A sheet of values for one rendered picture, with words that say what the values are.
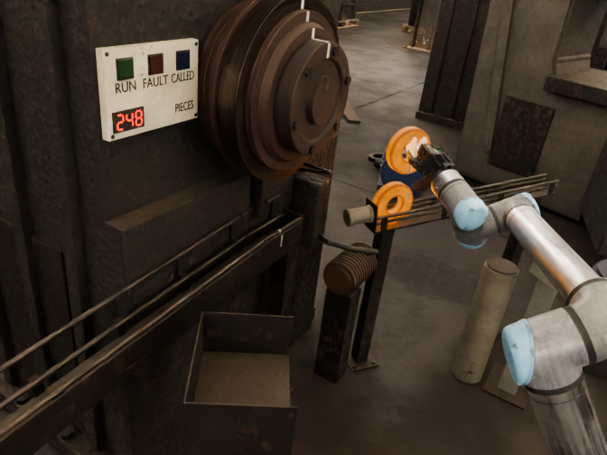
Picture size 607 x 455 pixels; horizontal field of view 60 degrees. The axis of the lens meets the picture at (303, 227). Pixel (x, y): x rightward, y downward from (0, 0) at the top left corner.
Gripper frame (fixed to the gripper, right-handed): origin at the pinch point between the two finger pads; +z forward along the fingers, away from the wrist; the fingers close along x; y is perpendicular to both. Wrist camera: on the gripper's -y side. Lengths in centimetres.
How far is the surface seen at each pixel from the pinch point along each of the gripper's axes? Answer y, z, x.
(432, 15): -219, 659, -497
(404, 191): -16.7, -3.8, -2.5
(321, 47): 36, -9, 44
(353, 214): -23.0, -6.1, 15.9
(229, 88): 27, -13, 66
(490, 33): -33, 165, -169
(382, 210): -22.5, -6.1, 5.0
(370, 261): -39.8, -13.3, 7.1
